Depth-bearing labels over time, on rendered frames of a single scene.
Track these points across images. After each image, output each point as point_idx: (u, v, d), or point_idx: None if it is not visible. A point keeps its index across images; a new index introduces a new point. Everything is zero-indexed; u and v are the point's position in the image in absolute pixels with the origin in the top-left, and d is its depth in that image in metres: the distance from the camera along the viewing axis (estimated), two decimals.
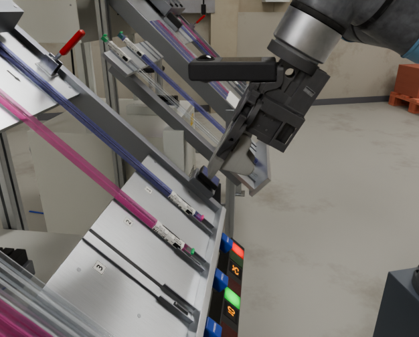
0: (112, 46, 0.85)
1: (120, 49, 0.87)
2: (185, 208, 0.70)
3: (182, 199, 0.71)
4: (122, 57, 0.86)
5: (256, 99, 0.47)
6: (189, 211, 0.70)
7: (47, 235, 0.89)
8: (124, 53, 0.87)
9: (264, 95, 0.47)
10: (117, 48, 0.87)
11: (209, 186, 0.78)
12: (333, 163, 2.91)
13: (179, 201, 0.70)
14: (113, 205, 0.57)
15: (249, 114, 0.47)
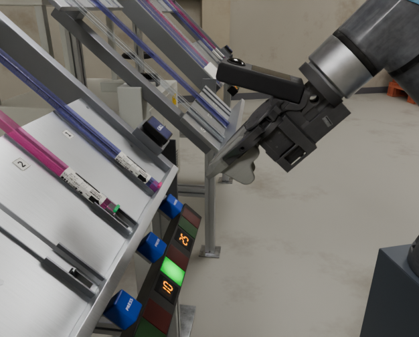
0: None
1: None
2: (137, 172, 0.56)
3: (134, 162, 0.56)
4: None
5: (276, 116, 0.47)
6: (142, 177, 0.56)
7: None
8: None
9: (285, 114, 0.47)
10: None
11: (157, 138, 0.63)
12: (328, 151, 2.76)
13: (128, 164, 0.55)
14: (1, 142, 0.42)
15: (266, 128, 0.47)
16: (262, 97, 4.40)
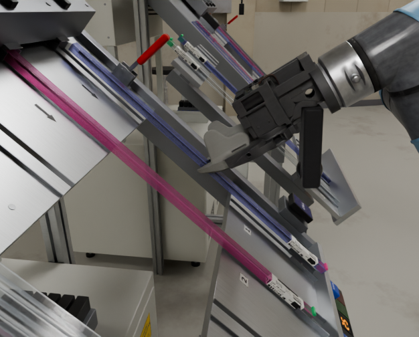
0: (179, 52, 0.73)
1: (187, 55, 0.75)
2: (308, 256, 0.58)
3: (302, 245, 0.58)
4: (191, 64, 0.74)
5: None
6: (312, 260, 0.58)
7: (102, 270, 0.77)
8: (191, 60, 0.75)
9: None
10: (184, 54, 0.75)
11: (303, 218, 0.66)
12: (361, 170, 2.79)
13: (300, 248, 0.57)
14: (224, 258, 0.45)
15: None
16: None
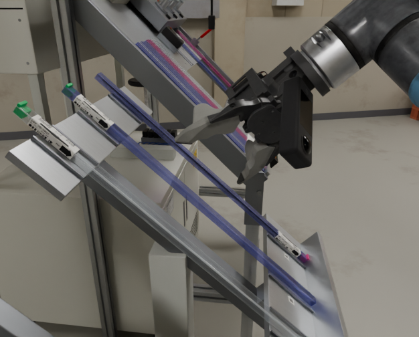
0: (36, 128, 0.41)
1: (56, 130, 0.42)
2: (292, 248, 0.69)
3: (288, 239, 0.69)
4: (61, 148, 0.41)
5: None
6: (296, 251, 0.69)
7: None
8: (64, 139, 0.43)
9: None
10: (51, 129, 0.42)
11: None
12: (361, 198, 2.46)
13: (286, 241, 0.68)
14: None
15: None
16: None
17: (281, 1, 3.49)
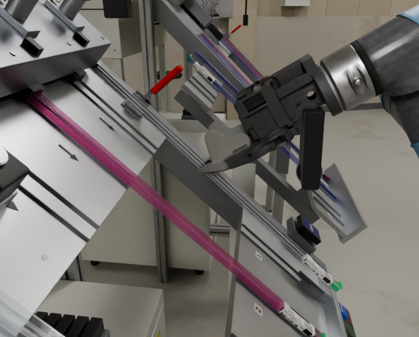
0: (324, 273, 0.60)
1: (321, 272, 0.58)
2: None
3: None
4: (310, 261, 0.60)
5: None
6: None
7: (112, 288, 0.78)
8: (314, 268, 0.58)
9: None
10: (322, 275, 0.59)
11: (311, 240, 0.67)
12: (362, 175, 2.80)
13: None
14: (239, 289, 0.46)
15: None
16: None
17: (289, 1, 3.83)
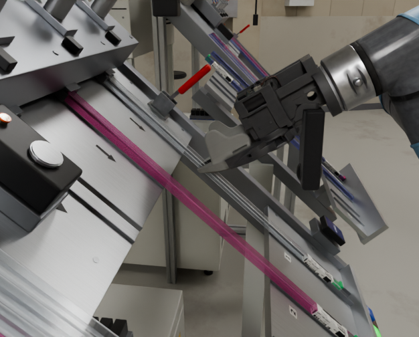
0: (324, 273, 0.60)
1: (322, 271, 0.58)
2: (334, 170, 1.02)
3: (331, 164, 1.03)
4: (310, 261, 0.60)
5: None
6: (337, 172, 1.02)
7: (132, 289, 0.78)
8: (315, 267, 0.58)
9: None
10: (322, 275, 0.59)
11: (336, 241, 0.66)
12: (368, 175, 2.80)
13: (330, 166, 1.02)
14: (274, 291, 0.45)
15: None
16: None
17: (293, 1, 3.82)
